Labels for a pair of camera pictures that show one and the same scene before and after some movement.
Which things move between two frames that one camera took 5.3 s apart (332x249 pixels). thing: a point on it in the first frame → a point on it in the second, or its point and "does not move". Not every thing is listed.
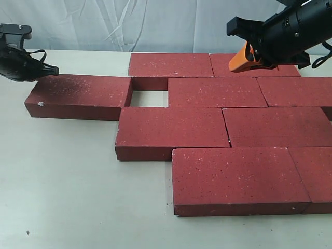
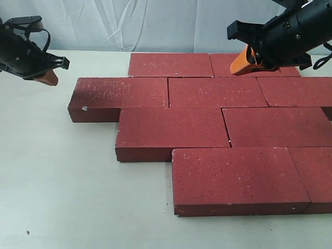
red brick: x=215 y=92 does not move
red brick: x=151 y=134 does not move
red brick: x=296 y=92 does not move
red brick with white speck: x=79 y=96 → x=99 y=99
